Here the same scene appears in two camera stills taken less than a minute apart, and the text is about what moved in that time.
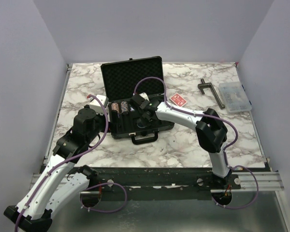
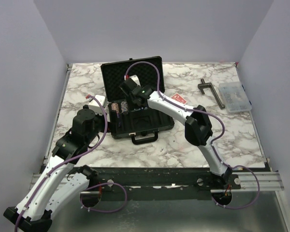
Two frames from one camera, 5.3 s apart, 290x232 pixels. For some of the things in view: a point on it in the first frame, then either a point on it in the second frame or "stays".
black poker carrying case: (118, 80) stays
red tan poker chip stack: (115, 106) stays
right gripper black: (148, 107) → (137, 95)
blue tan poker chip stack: (124, 107) stays
